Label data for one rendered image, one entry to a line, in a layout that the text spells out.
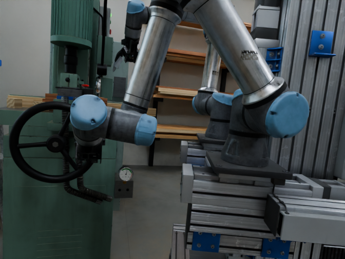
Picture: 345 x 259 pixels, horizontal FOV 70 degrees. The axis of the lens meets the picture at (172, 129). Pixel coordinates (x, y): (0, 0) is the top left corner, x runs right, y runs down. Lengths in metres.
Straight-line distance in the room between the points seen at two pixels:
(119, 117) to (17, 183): 0.73
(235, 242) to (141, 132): 0.53
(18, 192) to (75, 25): 0.73
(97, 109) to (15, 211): 0.79
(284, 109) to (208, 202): 0.36
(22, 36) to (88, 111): 3.23
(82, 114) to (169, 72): 3.13
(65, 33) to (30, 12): 2.57
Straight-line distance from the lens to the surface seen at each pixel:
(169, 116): 3.63
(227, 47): 0.62
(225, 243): 0.92
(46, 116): 1.13
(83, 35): 1.23
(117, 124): 0.56
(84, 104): 0.55
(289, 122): 0.66
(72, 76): 1.23
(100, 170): 1.15
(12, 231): 1.30
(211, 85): 1.38
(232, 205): 0.82
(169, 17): 0.72
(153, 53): 0.70
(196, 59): 3.28
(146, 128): 0.57
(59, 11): 1.25
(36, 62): 3.67
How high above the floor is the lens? 1.00
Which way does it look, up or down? 7 degrees down
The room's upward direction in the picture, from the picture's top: 5 degrees clockwise
